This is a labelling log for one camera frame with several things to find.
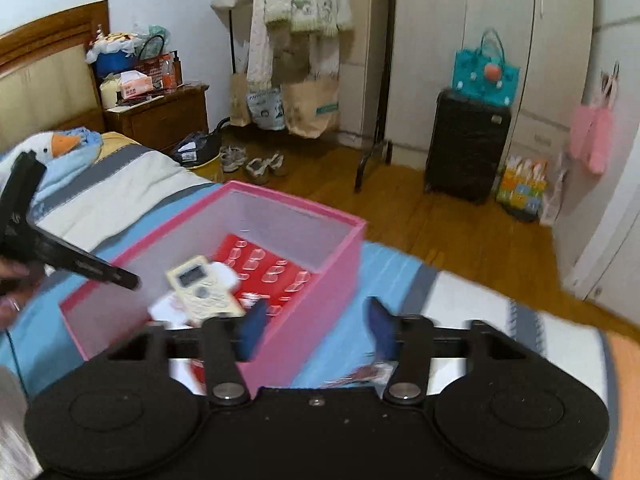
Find wooden nightstand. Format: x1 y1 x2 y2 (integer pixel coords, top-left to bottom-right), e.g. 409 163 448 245
102 84 209 155

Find large brown paper bag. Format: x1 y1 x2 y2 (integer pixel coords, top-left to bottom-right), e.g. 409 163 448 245
286 76 342 140

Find person's grey clothing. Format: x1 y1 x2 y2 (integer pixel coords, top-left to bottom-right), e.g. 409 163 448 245
0 365 45 480

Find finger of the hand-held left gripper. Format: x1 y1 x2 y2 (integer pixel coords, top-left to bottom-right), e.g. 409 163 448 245
2 151 48 213
27 214 142 291

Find person's left hand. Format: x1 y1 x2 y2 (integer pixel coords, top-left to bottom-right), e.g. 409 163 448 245
0 259 33 328

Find narrow brown paper bag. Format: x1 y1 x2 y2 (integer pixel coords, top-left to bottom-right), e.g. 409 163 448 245
229 72 252 128

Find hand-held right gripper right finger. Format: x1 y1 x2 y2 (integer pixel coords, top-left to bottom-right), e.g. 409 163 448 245
362 297 528 407

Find black clothes rack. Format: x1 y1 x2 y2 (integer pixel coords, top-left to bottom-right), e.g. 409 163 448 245
226 0 395 194

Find light blue duck plush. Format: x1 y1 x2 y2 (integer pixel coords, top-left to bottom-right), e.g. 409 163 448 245
0 129 103 211

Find white wardrobe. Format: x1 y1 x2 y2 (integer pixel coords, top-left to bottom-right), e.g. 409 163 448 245
339 0 597 182

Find white plastic bag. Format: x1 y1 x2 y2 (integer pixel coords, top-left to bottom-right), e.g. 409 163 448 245
539 151 570 227

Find pink cardboard box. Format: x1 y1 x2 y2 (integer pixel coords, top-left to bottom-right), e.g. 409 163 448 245
59 181 368 397

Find striped bed sheet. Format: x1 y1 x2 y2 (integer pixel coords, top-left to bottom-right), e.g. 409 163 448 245
0 132 640 480

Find pink hanging garment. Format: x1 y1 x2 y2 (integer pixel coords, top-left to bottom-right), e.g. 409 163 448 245
569 62 621 177

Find cream remote control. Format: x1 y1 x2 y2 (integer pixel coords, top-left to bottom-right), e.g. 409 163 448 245
166 255 247 325

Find blue white printed bag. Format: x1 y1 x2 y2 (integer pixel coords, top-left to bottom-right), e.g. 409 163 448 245
247 87 287 132

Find white charger with prongs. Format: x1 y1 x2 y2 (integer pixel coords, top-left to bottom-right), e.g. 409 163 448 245
209 261 242 291

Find white door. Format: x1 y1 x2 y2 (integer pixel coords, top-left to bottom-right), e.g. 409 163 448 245
552 7 640 313

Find colourful gift bag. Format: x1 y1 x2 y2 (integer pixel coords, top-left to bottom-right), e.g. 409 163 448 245
496 156 547 222

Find red printed cloth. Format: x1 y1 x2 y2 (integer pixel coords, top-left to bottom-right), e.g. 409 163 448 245
192 232 321 396

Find black suitcase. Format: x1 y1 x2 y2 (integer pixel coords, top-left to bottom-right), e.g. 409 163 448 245
423 88 513 206

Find white red tissue box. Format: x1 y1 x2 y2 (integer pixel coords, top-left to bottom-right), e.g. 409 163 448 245
117 71 154 101

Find red basket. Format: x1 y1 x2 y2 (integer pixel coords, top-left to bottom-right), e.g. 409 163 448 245
137 51 180 92

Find black yellow bag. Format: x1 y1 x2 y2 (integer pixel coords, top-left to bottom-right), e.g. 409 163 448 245
169 119 232 170

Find wooden headboard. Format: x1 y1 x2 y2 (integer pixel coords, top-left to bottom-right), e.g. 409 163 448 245
0 0 110 155

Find grey sneaker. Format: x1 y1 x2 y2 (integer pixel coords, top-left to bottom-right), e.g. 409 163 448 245
219 144 249 174
245 154 288 185

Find red white printed packet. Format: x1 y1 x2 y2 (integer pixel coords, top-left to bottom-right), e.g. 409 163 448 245
325 364 396 387

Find black cable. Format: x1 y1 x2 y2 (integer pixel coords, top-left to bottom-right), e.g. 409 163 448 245
6 327 28 397

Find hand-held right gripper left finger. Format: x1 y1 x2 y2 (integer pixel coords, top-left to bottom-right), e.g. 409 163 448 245
105 300 271 407

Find yellow pillow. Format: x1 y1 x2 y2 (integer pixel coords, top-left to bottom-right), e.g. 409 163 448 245
95 131 146 153

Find white hanging clothes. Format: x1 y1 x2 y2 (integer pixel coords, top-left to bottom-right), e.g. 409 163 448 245
245 0 354 92

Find teal tote bag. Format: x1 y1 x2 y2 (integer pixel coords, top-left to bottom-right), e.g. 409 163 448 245
451 29 522 109

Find cream jar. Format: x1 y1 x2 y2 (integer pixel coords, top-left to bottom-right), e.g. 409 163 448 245
99 77 124 111

